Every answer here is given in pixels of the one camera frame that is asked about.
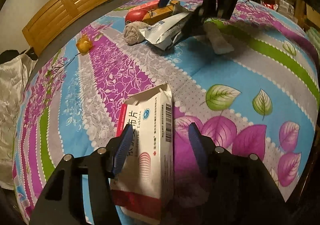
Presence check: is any grey rolled sock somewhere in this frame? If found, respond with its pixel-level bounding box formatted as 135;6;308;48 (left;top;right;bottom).
124;21;149;45

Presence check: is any wooden headboard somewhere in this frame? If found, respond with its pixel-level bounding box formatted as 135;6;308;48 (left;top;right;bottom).
22;0;109;56

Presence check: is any red apple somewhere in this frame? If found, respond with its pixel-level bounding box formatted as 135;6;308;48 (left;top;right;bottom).
125;9;148;25

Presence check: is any white red medicine box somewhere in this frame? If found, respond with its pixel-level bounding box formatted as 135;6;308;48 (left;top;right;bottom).
111;83;174;224

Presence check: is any floral purple blue bedsheet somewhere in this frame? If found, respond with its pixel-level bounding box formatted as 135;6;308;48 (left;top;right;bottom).
12;0;319;223

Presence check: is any yellow artificial rose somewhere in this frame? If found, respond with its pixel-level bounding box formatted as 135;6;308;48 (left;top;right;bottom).
76;34;93;55

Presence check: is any grey flat sock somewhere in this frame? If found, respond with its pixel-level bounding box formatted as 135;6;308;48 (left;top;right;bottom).
203;22;234;55

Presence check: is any brown small carton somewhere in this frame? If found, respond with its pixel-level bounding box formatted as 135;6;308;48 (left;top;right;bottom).
142;0;180;25

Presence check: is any pink small box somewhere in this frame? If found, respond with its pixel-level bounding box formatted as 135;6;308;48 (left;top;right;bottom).
140;0;159;11

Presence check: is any white foil pouch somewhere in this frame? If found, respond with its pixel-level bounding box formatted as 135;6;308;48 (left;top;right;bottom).
139;12;191;51

